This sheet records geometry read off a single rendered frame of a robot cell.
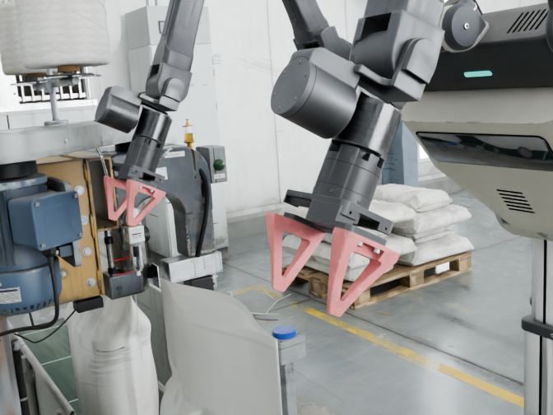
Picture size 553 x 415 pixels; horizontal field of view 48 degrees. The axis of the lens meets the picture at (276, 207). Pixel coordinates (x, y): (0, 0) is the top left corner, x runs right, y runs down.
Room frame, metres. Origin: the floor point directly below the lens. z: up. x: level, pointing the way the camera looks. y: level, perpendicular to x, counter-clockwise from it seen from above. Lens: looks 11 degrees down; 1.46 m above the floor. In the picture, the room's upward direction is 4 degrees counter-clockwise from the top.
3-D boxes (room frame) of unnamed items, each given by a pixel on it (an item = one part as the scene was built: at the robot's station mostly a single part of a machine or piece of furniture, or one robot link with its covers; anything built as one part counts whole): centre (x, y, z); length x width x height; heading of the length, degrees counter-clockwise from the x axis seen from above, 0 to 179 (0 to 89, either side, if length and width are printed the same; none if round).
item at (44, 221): (1.11, 0.41, 1.25); 0.10 x 0.08 x 0.12; 148
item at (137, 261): (1.38, 0.32, 1.11); 0.03 x 0.03 x 0.06
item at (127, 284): (1.42, 0.38, 1.04); 0.08 x 0.06 x 0.05; 123
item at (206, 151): (1.58, 0.16, 1.29); 0.08 x 0.05 x 0.09; 33
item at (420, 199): (4.76, -0.99, 0.56); 0.67 x 0.43 x 0.15; 33
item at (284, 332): (1.52, 0.00, 0.84); 0.06 x 0.06 x 0.02
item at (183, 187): (1.59, 0.34, 1.21); 0.30 x 0.25 x 0.30; 33
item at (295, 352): (1.52, 0.00, 0.81); 0.08 x 0.08 x 0.06; 33
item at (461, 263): (4.56, -0.72, 0.07); 1.20 x 0.82 x 0.14; 125
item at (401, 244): (4.22, -0.59, 0.32); 0.66 x 0.43 x 0.15; 125
